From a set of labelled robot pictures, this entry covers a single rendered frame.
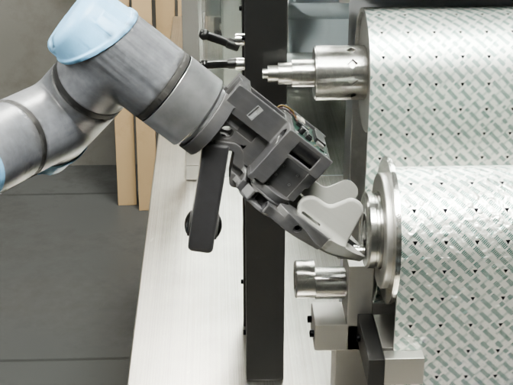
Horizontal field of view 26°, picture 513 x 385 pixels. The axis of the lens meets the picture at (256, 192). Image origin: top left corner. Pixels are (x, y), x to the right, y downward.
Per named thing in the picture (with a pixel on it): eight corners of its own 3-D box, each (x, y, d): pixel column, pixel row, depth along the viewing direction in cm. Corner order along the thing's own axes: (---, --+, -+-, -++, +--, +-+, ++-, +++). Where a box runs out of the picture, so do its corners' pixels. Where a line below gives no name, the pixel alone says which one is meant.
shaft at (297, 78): (262, 82, 132) (262, 56, 131) (312, 82, 132) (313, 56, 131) (262, 91, 129) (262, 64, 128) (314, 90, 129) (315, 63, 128)
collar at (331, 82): (311, 90, 134) (311, 39, 132) (360, 89, 134) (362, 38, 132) (315, 108, 128) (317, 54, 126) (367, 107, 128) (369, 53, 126)
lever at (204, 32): (197, 36, 132) (201, 26, 132) (237, 50, 133) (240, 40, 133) (197, 40, 131) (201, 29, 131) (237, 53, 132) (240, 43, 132)
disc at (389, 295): (371, 263, 120) (377, 134, 114) (375, 263, 120) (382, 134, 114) (392, 332, 107) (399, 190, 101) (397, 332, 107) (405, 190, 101)
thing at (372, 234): (368, 187, 107) (370, 265, 106) (388, 187, 107) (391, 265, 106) (358, 198, 115) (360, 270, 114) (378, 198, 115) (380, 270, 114)
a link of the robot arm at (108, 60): (56, 23, 105) (104, -36, 100) (148, 93, 108) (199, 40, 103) (27, 68, 99) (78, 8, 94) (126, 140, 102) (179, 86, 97)
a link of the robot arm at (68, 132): (-42, 140, 104) (15, 71, 98) (33, 105, 113) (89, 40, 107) (11, 205, 104) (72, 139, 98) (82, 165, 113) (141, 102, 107)
